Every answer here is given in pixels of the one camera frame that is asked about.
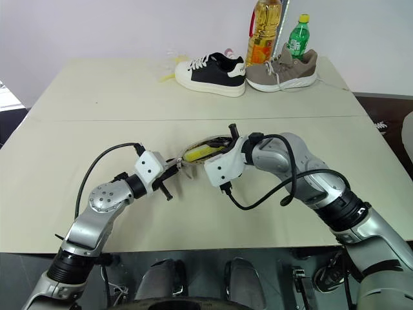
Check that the white rounded object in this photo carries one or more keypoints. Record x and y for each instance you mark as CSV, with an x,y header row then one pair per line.
x,y
408,130

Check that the dark grey rounded shape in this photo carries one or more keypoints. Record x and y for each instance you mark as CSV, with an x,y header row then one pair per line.
x,y
161,277
242,277

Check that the black and white sneaker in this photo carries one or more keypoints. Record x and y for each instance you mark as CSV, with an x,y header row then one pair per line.
x,y
209,76

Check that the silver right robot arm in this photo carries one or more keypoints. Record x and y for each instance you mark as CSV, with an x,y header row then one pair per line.
x,y
322,181

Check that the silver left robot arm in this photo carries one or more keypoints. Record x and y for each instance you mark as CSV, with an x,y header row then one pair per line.
x,y
96,200

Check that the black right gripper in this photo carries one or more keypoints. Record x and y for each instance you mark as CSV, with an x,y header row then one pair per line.
x,y
229,144

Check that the white grid zip pouch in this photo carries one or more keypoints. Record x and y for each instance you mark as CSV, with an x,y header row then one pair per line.
x,y
193,163

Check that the taupe knit sneaker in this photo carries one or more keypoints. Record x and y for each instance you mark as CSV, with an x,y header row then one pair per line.
x,y
290,72

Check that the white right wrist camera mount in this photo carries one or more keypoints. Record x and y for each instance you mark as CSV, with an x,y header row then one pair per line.
x,y
222,169

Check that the black metal foot bracket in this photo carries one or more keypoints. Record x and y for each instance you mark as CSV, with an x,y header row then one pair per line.
x,y
298,274

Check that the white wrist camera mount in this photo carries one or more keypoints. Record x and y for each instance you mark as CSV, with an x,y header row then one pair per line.
x,y
222,169
148,166

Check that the cooking oil bottle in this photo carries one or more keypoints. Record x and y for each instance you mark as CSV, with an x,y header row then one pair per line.
x,y
263,32

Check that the small pink white object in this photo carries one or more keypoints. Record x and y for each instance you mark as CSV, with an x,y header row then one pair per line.
x,y
229,52

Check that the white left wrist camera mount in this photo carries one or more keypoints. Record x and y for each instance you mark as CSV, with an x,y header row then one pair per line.
x,y
148,166

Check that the crumpled clear yellow bag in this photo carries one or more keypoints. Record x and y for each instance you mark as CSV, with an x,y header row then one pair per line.
x,y
179,59

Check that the green soda bottle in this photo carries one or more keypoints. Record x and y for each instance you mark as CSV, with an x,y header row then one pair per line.
x,y
298,38

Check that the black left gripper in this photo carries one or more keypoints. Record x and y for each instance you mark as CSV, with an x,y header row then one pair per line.
x,y
163,176

